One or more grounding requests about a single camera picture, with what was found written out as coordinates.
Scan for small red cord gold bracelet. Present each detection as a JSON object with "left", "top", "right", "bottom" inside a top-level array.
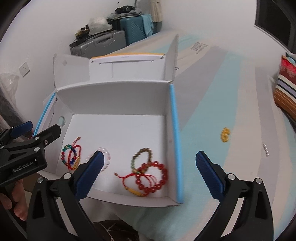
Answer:
[{"left": 67, "top": 136, "right": 82, "bottom": 171}]

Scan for multicolour glass bead bracelet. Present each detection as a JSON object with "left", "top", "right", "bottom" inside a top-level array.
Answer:
[{"left": 61, "top": 143, "right": 78, "bottom": 166}]

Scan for pink bead bracelet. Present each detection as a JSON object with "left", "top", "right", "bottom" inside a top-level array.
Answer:
[{"left": 86, "top": 146, "right": 112, "bottom": 172}]

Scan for green brown bead bracelet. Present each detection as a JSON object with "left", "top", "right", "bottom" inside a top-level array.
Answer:
[{"left": 130, "top": 147, "right": 153, "bottom": 175}]

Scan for red cord bracelet gold tube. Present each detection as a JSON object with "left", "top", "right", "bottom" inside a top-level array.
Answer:
[{"left": 114, "top": 173, "right": 158, "bottom": 197}]

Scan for red bead bracelet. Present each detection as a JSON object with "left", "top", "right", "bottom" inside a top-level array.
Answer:
[{"left": 135, "top": 161, "right": 168, "bottom": 194}]

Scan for person's left hand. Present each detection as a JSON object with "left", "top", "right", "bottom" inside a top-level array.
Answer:
[{"left": 1, "top": 179, "right": 28, "bottom": 221}]

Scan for white pearl beads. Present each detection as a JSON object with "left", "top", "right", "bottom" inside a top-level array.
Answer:
[{"left": 262, "top": 144, "right": 270, "bottom": 157}]

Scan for open white cardboard box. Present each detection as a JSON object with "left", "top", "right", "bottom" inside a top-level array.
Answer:
[{"left": 35, "top": 36, "right": 183, "bottom": 207}]

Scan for small gold bead charm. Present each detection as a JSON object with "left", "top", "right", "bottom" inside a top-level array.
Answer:
[{"left": 220, "top": 128, "right": 231, "bottom": 143}]

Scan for grey suitcase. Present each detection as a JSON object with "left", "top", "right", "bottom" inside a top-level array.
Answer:
[{"left": 69, "top": 30, "right": 126, "bottom": 59}]

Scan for striped pastel bed sheet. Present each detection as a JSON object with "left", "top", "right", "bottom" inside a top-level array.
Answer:
[{"left": 99, "top": 29, "right": 296, "bottom": 241}]

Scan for white plastic bag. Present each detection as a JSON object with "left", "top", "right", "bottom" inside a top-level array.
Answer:
[{"left": 88, "top": 16, "right": 112, "bottom": 35}]

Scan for striped red orange pillow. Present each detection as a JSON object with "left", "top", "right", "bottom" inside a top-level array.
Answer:
[{"left": 273, "top": 53, "right": 296, "bottom": 121}]

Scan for teal suitcase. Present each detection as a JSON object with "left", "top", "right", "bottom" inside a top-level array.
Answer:
[{"left": 119, "top": 14, "right": 154, "bottom": 45}]

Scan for beige curtain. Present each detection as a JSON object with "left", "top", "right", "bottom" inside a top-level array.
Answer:
[{"left": 150, "top": 0, "right": 163, "bottom": 22}]

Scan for dark window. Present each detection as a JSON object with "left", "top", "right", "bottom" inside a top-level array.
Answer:
[{"left": 255, "top": 0, "right": 295, "bottom": 54}]

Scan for white wall socket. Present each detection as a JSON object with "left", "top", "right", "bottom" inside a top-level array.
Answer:
[{"left": 18, "top": 62, "right": 30, "bottom": 78}]

